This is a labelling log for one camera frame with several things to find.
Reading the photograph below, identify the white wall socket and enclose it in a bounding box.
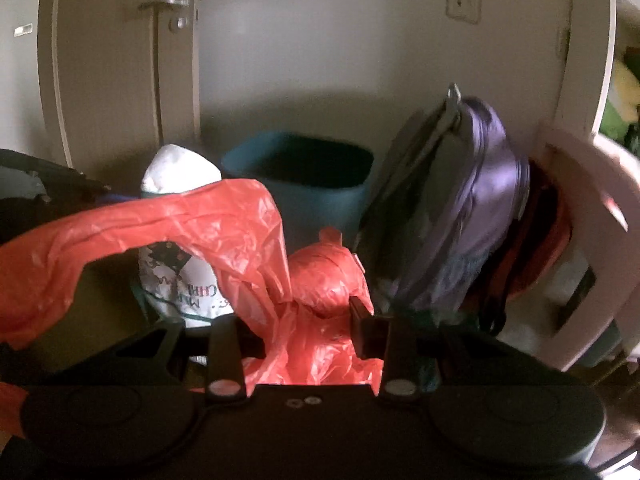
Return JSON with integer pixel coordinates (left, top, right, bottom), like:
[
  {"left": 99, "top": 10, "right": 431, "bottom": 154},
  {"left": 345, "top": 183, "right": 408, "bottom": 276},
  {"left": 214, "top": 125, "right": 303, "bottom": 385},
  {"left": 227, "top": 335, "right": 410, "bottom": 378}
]
[{"left": 446, "top": 0, "right": 482, "bottom": 23}]

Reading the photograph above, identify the teal waste bin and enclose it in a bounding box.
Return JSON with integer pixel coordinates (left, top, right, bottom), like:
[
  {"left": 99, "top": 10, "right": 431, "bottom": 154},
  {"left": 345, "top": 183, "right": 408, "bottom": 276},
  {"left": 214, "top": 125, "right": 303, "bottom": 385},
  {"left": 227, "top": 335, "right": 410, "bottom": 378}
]
[{"left": 221, "top": 131, "right": 375, "bottom": 256}]

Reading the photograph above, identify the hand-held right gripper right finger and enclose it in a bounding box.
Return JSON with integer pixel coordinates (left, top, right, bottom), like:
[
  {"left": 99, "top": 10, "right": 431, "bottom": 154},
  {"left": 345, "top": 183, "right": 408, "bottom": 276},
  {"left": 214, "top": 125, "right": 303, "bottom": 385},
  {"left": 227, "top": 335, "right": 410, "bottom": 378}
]
[{"left": 348, "top": 296, "right": 506, "bottom": 403}]

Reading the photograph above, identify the purple backpack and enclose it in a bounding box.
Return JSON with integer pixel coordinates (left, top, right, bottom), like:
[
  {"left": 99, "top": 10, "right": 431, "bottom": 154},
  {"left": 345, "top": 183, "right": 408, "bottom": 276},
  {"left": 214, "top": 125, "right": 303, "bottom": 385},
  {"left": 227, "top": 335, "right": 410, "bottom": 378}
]
[{"left": 352, "top": 82, "right": 531, "bottom": 331}]

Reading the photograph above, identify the red plastic bag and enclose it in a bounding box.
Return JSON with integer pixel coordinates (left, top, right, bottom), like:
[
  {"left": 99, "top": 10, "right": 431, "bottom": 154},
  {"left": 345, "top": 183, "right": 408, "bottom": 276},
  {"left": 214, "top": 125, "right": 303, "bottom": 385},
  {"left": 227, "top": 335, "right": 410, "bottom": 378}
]
[{"left": 0, "top": 177, "right": 386, "bottom": 436}]

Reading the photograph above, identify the orange backpack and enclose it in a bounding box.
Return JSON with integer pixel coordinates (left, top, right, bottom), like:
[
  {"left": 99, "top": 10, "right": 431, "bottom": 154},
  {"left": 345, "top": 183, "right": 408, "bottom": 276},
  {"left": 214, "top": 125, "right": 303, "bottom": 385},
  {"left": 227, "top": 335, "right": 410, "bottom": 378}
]
[{"left": 472, "top": 160, "right": 573, "bottom": 336}]

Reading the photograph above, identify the pink desk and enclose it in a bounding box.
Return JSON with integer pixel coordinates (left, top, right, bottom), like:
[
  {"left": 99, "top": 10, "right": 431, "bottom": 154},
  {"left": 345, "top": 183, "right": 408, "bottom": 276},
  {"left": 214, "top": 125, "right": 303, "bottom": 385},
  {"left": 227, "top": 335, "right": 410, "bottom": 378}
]
[{"left": 535, "top": 120, "right": 640, "bottom": 371}]

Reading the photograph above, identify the white shelf unit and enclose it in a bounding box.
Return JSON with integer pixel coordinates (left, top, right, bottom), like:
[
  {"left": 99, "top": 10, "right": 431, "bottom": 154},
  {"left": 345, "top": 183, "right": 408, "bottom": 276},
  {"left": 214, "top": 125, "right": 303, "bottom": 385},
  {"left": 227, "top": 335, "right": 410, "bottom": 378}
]
[{"left": 557, "top": 0, "right": 640, "bottom": 136}]

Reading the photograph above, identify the white printed bag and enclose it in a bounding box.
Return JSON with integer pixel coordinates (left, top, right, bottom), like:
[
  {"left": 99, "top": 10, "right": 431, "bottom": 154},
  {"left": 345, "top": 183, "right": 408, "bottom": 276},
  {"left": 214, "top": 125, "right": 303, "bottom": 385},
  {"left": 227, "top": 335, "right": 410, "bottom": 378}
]
[{"left": 131, "top": 144, "right": 236, "bottom": 328}]

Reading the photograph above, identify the green yellow plush toy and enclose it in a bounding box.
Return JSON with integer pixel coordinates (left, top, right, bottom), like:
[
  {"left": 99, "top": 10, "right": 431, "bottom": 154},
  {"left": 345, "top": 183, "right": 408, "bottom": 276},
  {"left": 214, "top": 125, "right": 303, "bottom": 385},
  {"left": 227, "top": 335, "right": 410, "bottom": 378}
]
[{"left": 597, "top": 47, "right": 640, "bottom": 151}]

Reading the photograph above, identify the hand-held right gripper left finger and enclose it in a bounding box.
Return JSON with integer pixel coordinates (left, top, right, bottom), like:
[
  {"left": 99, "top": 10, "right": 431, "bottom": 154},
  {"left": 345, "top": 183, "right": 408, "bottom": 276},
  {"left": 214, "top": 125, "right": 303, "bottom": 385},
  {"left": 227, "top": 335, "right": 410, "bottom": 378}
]
[{"left": 112, "top": 312, "right": 248, "bottom": 405}]

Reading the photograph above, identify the beige door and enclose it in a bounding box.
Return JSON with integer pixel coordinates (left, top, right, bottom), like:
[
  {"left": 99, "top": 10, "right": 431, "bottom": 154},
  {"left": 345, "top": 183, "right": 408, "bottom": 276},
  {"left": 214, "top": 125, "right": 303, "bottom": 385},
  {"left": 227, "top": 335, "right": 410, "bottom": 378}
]
[{"left": 37, "top": 0, "right": 203, "bottom": 171}]

